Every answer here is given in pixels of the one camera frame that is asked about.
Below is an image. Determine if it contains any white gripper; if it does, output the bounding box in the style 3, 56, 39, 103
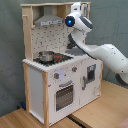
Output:
71, 2, 81, 12

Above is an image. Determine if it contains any white toy microwave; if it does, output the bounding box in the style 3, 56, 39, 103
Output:
66, 2, 91, 22

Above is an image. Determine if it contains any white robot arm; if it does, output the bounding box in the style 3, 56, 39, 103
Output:
65, 2, 128, 86

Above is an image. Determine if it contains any wooden toy kitchen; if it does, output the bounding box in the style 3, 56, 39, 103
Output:
22, 2, 103, 128

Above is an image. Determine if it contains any grey range hood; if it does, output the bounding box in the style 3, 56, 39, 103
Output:
34, 6, 63, 27

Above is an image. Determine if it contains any black toy faucet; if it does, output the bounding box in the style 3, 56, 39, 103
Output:
67, 33, 76, 49

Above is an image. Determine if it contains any grey toy sink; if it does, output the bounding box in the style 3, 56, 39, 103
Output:
65, 48, 86, 56

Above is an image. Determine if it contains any black toy stovetop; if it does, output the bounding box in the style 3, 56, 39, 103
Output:
35, 53, 71, 66

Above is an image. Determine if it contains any silver toy cooking pot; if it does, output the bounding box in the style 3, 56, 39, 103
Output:
39, 51, 54, 62

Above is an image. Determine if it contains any right red stove knob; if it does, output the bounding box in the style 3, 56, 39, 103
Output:
71, 66, 78, 73

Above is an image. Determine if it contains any red stove knob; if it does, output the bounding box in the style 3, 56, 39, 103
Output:
54, 73, 60, 79
71, 66, 78, 73

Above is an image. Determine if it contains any grey ice dispenser panel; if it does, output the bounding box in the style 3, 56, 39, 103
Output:
87, 65, 96, 82

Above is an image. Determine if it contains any left red stove knob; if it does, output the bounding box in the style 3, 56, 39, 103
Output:
54, 73, 60, 79

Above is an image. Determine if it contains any toy oven door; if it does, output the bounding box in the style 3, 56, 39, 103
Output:
55, 80, 74, 111

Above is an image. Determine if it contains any grey cabinet door handle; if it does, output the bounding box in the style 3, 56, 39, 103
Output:
82, 76, 86, 90

